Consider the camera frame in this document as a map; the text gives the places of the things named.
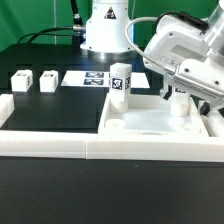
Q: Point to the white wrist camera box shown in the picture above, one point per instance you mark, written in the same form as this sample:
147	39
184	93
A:
204	80

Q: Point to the white square tabletop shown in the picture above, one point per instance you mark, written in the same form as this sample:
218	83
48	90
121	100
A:
150	115

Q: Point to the white U-shaped obstacle wall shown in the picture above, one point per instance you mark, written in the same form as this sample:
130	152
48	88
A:
97	146

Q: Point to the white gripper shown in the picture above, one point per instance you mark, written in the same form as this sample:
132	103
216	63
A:
183	38

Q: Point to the white sheet with AprilTags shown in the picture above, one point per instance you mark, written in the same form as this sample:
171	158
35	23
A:
99	79

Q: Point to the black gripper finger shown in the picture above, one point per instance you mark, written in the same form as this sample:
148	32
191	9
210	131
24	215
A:
205	109

